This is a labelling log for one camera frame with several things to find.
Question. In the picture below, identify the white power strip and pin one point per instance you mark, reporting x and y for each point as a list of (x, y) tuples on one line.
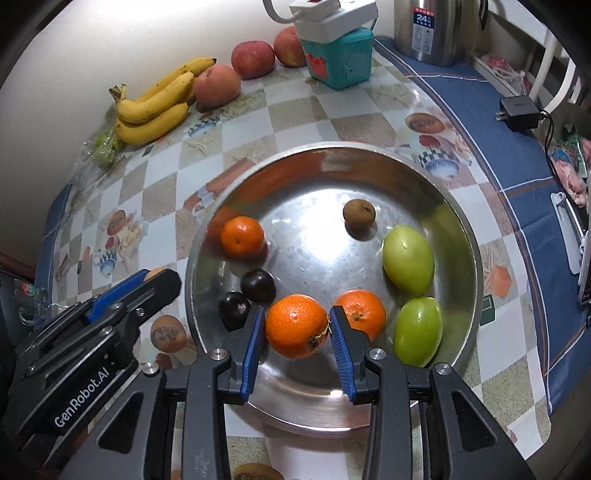
[(332, 23)]

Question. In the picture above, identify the clear plastic fruit box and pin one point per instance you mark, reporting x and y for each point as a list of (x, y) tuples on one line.
[(85, 168)]

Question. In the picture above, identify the checkered printed tablecloth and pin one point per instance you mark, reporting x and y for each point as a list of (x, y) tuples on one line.
[(323, 120)]

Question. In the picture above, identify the pink printed packet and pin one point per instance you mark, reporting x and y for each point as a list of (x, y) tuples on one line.
[(570, 170)]

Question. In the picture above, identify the pale green pointed mango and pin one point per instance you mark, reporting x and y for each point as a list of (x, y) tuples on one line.
[(408, 259)]

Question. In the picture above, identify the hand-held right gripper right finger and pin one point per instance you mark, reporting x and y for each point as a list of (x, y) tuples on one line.
[(341, 355)]

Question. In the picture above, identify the black charger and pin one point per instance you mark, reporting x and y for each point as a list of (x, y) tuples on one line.
[(519, 110)]

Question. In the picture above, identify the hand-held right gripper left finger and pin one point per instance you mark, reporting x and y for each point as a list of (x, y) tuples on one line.
[(251, 350)]

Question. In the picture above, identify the clear container with round label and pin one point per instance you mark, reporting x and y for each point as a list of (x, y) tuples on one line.
[(28, 290)]

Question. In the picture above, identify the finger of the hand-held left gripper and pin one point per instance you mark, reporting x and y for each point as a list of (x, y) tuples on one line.
[(152, 295), (115, 295)]

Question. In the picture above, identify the pink plastic bag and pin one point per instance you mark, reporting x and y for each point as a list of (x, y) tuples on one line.
[(505, 69)]

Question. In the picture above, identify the yellow banana bunch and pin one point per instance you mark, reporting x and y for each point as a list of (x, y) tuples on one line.
[(152, 124)]

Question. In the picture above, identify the dark purple plum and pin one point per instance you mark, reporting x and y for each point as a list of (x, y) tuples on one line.
[(258, 286), (233, 309)]

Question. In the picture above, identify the stainless steel bowl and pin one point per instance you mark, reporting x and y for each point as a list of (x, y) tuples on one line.
[(304, 207)]

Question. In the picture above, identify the white metal frame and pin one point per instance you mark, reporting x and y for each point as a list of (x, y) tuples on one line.
[(551, 60)]

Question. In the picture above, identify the teal plastic box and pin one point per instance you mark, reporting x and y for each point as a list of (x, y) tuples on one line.
[(344, 60)]

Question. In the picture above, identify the red apple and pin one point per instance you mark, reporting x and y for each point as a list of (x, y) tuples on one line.
[(251, 60), (217, 85), (288, 48)]

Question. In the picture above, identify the small green fruits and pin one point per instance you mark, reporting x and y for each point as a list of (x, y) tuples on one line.
[(104, 154)]

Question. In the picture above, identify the stainless steel thermos kettle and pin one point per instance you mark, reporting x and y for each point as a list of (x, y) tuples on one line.
[(438, 41)]

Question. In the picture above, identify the large orange tangerine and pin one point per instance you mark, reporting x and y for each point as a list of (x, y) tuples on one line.
[(295, 326)]

